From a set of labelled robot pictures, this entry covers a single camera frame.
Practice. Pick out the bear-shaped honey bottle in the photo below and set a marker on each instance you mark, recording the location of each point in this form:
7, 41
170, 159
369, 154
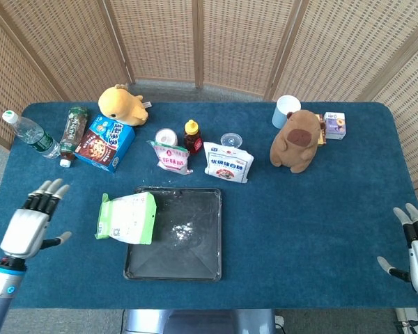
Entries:
193, 141

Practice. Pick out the white sugar bag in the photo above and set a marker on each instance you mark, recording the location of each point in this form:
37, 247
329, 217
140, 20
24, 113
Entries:
228, 163

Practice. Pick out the blue cookie box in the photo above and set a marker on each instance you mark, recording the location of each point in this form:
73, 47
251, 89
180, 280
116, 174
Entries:
106, 144

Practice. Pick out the black rectangular plastic tray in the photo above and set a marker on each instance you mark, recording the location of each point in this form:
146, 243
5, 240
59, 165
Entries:
191, 250

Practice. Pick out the brown capybara plush toy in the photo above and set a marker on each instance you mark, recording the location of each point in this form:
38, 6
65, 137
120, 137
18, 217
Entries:
296, 142

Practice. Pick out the purple white small carton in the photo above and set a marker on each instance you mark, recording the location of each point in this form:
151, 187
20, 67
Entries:
334, 127

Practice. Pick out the yellow plush toy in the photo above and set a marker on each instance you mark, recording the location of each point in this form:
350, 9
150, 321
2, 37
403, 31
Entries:
120, 106

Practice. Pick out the green white corn starch bag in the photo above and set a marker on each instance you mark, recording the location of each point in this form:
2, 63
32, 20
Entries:
129, 219

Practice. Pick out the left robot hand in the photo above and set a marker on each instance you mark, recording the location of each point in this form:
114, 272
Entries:
26, 228

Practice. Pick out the woven rattan folding screen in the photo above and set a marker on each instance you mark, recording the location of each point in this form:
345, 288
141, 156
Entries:
160, 38

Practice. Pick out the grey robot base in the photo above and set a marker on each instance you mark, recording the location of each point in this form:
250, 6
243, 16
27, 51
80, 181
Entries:
198, 321

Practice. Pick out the white round container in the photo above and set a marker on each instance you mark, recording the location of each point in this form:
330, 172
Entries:
166, 136

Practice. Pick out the dark tea drink bottle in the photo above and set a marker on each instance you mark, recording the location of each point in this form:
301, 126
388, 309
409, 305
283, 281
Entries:
73, 132

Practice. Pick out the light blue cup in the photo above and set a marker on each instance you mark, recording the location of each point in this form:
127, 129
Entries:
285, 108

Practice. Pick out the pink white MSG bag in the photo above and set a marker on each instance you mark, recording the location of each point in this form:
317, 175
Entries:
172, 160

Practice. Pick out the clear plastic lid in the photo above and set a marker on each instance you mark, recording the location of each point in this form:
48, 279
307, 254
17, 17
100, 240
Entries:
231, 140

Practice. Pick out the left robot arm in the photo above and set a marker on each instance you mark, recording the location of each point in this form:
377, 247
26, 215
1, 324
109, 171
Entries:
1, 292

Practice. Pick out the clear water bottle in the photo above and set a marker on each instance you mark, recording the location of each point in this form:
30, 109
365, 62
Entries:
33, 135

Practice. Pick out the blue tablecloth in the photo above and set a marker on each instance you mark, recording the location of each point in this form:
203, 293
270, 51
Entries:
299, 226

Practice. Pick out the brown yellow snack box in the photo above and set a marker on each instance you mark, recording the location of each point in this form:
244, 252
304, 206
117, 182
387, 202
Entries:
322, 134

